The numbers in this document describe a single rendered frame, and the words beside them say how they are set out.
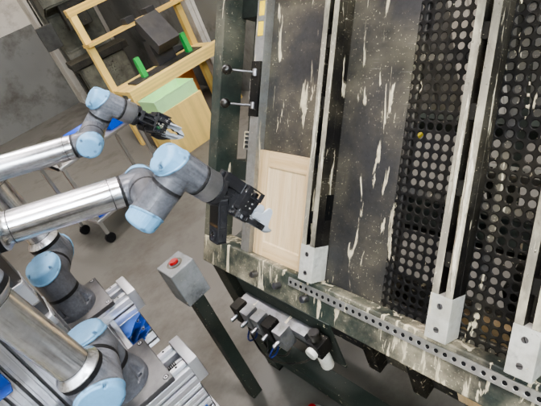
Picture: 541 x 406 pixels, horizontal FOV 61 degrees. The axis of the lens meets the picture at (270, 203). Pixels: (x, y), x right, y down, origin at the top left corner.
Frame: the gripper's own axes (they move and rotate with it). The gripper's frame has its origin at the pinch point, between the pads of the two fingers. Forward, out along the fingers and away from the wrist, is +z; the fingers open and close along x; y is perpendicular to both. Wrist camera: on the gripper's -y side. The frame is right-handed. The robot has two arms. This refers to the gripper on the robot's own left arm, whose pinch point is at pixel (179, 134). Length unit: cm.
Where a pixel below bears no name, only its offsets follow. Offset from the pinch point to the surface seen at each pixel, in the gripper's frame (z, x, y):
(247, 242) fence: 35.0, -30.8, 14.3
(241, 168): 32.4, -2.7, -1.3
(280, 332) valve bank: 39, -57, 42
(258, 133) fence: 21.8, 9.8, 17.5
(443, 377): 43, -47, 100
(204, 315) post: 42, -68, -8
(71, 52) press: 102, 149, -624
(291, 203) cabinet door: 31.9, -12.3, 35.4
